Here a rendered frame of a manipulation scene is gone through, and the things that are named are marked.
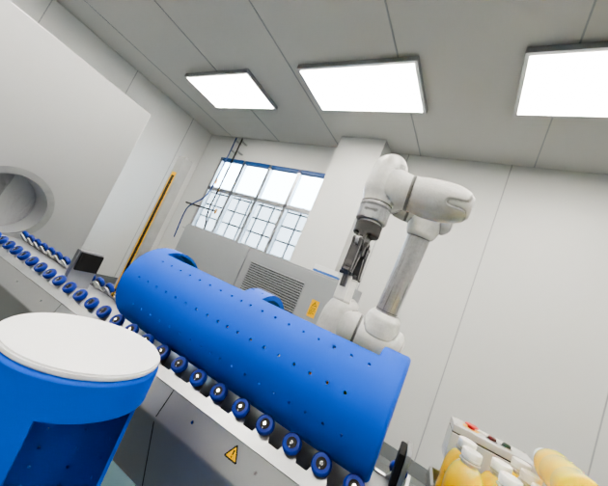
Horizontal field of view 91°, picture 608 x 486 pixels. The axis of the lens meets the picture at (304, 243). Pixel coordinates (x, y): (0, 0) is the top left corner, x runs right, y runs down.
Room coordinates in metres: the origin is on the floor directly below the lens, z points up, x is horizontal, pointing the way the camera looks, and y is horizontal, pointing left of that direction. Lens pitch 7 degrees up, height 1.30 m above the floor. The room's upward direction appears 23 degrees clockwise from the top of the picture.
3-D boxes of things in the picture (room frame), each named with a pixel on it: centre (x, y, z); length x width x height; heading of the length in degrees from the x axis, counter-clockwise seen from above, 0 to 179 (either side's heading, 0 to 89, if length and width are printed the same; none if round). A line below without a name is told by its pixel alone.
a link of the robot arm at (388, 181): (0.82, -0.16, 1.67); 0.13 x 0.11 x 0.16; 72
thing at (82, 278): (1.29, 0.81, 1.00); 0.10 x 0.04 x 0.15; 154
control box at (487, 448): (0.88, -0.70, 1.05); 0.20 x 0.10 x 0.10; 64
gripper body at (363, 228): (0.82, -0.15, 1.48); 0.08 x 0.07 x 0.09; 154
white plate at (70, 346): (0.62, 0.32, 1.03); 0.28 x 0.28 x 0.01
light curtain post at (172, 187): (1.66, 0.81, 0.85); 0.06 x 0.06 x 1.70; 64
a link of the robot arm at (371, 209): (0.82, -0.15, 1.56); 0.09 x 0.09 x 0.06
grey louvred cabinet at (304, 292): (3.21, 0.35, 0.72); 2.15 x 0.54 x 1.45; 57
